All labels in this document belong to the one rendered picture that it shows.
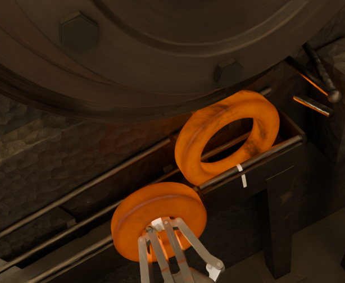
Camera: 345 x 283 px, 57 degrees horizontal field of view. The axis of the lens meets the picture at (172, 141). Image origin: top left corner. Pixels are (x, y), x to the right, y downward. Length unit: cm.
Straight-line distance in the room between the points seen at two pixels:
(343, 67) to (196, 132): 25
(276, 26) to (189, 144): 24
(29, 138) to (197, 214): 28
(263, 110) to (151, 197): 21
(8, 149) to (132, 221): 21
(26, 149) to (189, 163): 24
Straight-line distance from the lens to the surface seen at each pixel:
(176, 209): 49
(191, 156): 48
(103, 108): 35
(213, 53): 26
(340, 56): 59
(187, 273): 46
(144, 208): 47
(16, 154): 52
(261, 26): 28
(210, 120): 45
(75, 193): 58
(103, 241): 57
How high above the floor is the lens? 117
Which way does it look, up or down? 48 degrees down
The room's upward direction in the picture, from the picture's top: 24 degrees counter-clockwise
